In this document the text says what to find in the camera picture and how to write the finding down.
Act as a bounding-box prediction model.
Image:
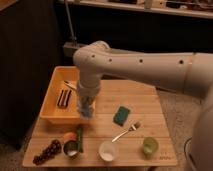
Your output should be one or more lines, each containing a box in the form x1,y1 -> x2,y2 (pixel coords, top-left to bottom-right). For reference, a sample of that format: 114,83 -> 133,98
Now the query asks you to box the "orange carrot toy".
63,132 -> 77,142

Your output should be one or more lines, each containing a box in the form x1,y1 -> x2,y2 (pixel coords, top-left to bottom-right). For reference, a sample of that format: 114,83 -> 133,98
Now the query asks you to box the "small metal cup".
63,140 -> 80,158

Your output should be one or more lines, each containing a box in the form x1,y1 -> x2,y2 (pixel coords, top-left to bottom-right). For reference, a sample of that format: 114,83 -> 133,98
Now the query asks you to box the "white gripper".
77,81 -> 100,115

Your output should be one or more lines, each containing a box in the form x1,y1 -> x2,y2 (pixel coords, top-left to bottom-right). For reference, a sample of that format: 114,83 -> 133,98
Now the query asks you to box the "yellow plastic bin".
39,66 -> 91,124

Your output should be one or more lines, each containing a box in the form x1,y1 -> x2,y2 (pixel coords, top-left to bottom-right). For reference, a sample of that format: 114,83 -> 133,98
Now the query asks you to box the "white plastic cup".
98,141 -> 118,162

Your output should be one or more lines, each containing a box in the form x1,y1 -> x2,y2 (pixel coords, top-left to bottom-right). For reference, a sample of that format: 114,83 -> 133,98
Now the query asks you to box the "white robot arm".
73,41 -> 213,171

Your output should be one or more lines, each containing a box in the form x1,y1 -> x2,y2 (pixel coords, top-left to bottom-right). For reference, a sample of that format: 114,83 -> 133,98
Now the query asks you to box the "wooden shelf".
58,0 -> 213,20

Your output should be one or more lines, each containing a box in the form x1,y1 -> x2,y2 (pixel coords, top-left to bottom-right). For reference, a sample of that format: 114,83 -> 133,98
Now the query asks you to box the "metal pole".
64,0 -> 77,45

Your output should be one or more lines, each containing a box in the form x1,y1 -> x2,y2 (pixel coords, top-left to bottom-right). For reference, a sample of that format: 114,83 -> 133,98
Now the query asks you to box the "green plastic cup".
142,137 -> 159,158

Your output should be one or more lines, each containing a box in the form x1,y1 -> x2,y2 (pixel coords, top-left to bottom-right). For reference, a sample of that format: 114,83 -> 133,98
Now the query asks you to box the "blue grey towel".
81,98 -> 94,118

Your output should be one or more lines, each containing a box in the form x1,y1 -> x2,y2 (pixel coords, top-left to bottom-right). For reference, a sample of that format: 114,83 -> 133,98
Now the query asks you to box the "grey metal rail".
63,42 -> 84,58

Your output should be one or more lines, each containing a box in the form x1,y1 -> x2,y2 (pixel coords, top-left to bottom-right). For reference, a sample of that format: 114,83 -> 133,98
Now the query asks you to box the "green sponge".
113,106 -> 130,126

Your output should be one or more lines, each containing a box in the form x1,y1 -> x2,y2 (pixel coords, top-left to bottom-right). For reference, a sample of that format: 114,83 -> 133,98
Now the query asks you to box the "purple grape bunch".
33,139 -> 62,165

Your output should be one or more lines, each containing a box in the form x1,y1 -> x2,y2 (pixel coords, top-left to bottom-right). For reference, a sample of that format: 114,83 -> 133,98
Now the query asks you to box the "green vegetable toy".
76,125 -> 83,153

